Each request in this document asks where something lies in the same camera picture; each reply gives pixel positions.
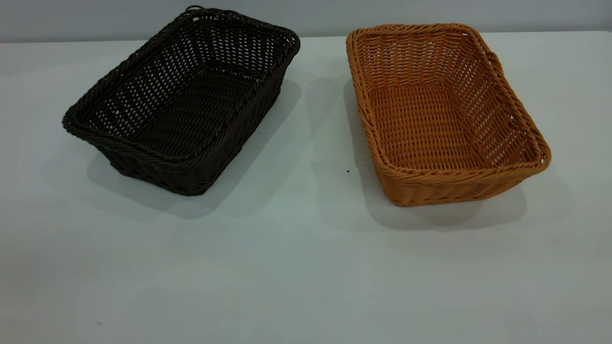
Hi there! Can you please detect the black wicker basket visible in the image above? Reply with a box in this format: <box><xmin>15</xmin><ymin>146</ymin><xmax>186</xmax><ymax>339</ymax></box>
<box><xmin>62</xmin><ymin>5</ymin><xmax>301</xmax><ymax>197</ymax></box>

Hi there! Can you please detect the orange wicker basket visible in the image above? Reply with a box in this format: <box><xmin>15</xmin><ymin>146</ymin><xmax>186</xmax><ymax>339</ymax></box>
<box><xmin>346</xmin><ymin>22</ymin><xmax>552</xmax><ymax>207</ymax></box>

